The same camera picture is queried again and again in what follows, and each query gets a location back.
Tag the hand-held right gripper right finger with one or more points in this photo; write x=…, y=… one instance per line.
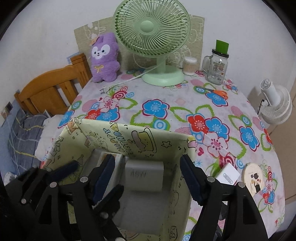
x=192, y=180

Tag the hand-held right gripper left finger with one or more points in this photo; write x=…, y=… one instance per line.
x=104, y=178

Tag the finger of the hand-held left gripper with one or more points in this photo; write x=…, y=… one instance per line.
x=111, y=201
x=66, y=171

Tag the small white box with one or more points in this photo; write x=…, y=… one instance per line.
x=227, y=172

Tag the yellow cartoon print box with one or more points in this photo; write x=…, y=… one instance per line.
x=120, y=136

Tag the round cream tin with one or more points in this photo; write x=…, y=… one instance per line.
x=251, y=173

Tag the white box orange print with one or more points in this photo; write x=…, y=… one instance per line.
x=119, y=166

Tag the white charger block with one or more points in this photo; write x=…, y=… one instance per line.
x=143, y=176

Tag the blue plaid bedding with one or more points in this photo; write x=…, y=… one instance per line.
x=23, y=134

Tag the floral tablecloth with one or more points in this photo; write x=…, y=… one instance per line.
x=175, y=102

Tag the wooden bed headboard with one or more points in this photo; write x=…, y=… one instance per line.
x=46, y=85

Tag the white circulator fan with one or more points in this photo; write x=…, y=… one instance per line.
x=275, y=106

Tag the purple plush toy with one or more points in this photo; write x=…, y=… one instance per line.
x=104, y=64

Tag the clear cotton swab jar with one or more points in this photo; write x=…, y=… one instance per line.
x=190, y=67

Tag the light blue paper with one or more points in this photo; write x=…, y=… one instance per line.
x=74, y=57

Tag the glass mug jar green lid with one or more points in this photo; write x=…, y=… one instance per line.
x=216, y=69

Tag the beige cartoon print mat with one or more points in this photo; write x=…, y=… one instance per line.
x=196, y=30

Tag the green desk fan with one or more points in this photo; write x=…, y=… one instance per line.
x=148, y=25

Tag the wall socket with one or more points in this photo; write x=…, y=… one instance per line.
x=9, y=106

